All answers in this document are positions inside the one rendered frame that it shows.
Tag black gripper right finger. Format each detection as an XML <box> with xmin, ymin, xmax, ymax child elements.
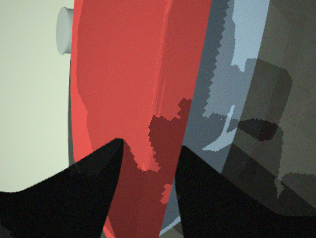
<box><xmin>175</xmin><ymin>146</ymin><xmax>316</xmax><ymax>238</ymax></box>

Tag red box lid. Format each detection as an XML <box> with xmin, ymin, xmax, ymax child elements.
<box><xmin>70</xmin><ymin>0</ymin><xmax>212</xmax><ymax>238</ymax></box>

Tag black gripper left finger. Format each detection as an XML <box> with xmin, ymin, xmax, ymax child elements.
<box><xmin>0</xmin><ymin>139</ymin><xmax>123</xmax><ymax>238</ymax></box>

